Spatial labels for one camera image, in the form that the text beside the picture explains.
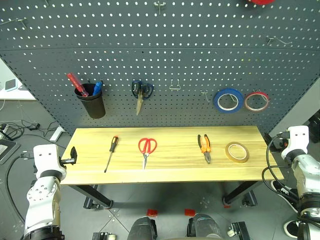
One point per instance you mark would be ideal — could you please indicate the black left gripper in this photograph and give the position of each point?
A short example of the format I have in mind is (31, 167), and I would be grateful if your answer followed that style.
(65, 161)

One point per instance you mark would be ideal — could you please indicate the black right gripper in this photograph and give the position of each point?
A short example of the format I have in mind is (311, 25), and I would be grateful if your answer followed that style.
(280, 142)

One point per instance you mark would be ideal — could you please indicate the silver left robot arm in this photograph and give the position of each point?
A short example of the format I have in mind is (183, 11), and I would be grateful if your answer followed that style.
(41, 197)

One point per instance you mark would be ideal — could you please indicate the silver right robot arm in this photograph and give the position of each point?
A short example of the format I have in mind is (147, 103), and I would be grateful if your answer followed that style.
(306, 180)

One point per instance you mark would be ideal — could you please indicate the dark grey metal pegboard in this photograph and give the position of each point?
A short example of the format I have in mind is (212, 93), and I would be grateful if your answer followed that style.
(160, 62)

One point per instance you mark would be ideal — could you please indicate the white pegboard base foot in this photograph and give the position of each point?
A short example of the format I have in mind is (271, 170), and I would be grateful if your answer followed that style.
(58, 133)

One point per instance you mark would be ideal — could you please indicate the tan tape roll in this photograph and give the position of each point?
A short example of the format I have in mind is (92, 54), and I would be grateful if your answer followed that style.
(237, 152)

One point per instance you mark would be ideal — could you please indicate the red tape roll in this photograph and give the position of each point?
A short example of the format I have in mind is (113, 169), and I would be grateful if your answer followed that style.
(256, 101)

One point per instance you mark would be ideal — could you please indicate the black table leg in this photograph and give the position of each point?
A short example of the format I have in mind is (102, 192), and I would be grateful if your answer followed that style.
(93, 195)
(240, 192)

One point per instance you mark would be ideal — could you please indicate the black caster wheel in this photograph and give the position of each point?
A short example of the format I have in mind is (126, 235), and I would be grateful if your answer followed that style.
(91, 203)
(249, 198)

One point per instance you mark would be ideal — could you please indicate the blue tape roll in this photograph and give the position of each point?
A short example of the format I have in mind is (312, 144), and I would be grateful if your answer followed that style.
(228, 100)

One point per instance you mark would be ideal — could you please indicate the black and white sneaker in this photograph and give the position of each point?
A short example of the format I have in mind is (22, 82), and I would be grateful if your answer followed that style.
(283, 191)
(291, 228)

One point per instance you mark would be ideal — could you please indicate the black plastic holder cup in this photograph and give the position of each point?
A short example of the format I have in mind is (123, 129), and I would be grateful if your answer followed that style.
(92, 103)

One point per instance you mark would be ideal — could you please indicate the orange and black pliers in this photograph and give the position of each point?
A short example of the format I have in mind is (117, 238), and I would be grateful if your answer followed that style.
(205, 148)

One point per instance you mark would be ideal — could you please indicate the black flat floor panel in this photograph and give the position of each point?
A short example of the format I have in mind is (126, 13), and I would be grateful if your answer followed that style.
(6, 150)

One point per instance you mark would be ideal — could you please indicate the small metal pegboard hook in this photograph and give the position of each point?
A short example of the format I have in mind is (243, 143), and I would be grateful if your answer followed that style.
(205, 95)

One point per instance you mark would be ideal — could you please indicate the white side table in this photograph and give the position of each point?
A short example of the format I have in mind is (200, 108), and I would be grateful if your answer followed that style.
(15, 93)

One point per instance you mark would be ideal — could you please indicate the blue cased device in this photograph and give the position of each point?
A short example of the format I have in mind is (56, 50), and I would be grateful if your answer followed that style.
(11, 85)

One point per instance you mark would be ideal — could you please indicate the red block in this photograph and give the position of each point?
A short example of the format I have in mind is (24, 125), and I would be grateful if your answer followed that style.
(151, 212)
(189, 212)

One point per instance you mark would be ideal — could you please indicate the long metal pegboard hook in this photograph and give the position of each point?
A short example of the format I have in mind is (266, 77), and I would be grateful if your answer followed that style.
(278, 41)
(15, 22)

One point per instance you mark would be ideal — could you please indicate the dark rounded robot foot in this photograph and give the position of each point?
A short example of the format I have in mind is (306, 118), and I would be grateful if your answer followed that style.
(203, 226)
(143, 228)

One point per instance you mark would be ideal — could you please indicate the metal loop pegboard hook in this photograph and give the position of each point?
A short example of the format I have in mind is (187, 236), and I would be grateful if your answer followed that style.
(175, 85)

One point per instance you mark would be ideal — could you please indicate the large red roll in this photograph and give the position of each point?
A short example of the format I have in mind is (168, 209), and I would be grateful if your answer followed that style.
(260, 1)

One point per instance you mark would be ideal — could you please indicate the double metal pegboard hook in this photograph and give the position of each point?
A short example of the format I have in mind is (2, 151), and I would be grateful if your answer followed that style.
(159, 6)

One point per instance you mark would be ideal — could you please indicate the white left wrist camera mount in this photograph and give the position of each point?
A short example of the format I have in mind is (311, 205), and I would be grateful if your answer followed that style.
(45, 157)

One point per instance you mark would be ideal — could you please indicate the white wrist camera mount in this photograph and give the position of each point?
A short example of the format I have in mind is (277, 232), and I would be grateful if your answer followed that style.
(45, 157)
(297, 138)

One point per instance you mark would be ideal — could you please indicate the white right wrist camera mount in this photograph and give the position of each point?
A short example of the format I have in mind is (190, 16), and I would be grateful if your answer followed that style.
(297, 138)

